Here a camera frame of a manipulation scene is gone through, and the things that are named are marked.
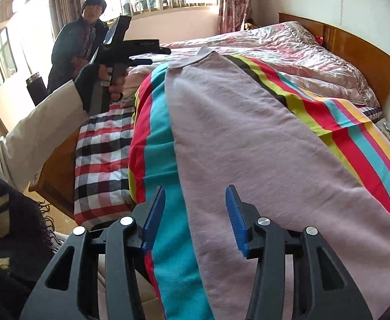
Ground mauve pink pants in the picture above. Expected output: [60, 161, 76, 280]
[164, 49, 390, 319]

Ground white left sleeve forearm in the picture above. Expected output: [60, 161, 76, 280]
[0, 64, 101, 191]

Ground operator left hand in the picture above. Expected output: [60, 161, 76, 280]
[98, 64, 128, 102]

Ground standing person dark jacket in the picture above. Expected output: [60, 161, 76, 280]
[47, 0, 109, 94]

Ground dark fringed scarf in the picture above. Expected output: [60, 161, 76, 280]
[0, 179, 54, 319]

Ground black thermos bottle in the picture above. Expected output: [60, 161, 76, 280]
[25, 72, 48, 106]

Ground plaid checkered blanket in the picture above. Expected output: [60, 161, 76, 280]
[74, 104, 134, 228]

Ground wooden bed footboard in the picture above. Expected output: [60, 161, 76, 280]
[28, 129, 79, 219]

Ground floral pink curtain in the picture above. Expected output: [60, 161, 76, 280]
[218, 0, 252, 34]

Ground rainbow striped bed sheet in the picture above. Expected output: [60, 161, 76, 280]
[129, 55, 390, 319]

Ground pink floral shiny quilt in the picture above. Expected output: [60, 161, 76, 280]
[125, 21, 380, 108]

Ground left wooden headboard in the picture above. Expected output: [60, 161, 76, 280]
[278, 12, 390, 106]

